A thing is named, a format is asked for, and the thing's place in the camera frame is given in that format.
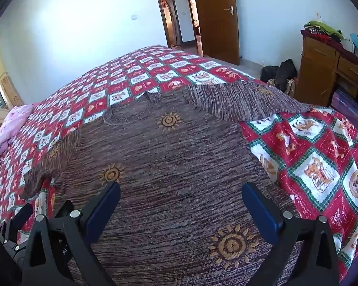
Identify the black bag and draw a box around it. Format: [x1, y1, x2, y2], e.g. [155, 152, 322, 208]
[261, 66, 279, 83]
[276, 59, 297, 94]

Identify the brown patterned bag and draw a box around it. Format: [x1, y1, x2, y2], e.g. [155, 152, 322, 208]
[267, 78, 296, 97]

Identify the wooden desk with drawers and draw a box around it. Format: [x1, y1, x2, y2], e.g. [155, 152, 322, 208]
[297, 28, 358, 120]

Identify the yellow curtain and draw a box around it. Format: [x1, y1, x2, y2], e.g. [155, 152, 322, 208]
[0, 27, 24, 108]

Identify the pink pillow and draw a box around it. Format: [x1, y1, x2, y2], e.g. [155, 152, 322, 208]
[0, 104, 35, 158]

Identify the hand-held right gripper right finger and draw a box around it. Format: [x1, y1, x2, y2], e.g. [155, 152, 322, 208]
[242, 182, 341, 286]

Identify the green folded cloth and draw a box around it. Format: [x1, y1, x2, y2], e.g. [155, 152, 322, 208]
[304, 20, 343, 40]

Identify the wooden inner door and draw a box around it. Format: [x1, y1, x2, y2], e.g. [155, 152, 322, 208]
[158, 0, 182, 47]

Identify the purple box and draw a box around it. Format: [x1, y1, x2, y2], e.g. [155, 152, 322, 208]
[331, 88, 358, 120]

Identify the brown knit sweater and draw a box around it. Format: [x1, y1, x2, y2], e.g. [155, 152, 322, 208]
[19, 80, 312, 286]

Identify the dark red cloth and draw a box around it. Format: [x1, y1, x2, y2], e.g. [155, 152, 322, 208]
[301, 27, 335, 41]

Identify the red checked printed bedspread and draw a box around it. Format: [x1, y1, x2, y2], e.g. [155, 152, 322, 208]
[0, 45, 358, 283]

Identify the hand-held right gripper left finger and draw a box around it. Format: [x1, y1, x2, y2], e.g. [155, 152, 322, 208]
[20, 181, 121, 286]

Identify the brown wooden door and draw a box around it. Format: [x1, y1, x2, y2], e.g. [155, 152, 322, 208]
[191, 0, 241, 65]

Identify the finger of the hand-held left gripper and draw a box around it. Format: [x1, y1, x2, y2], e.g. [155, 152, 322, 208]
[54, 199, 76, 219]
[9, 203, 34, 240]

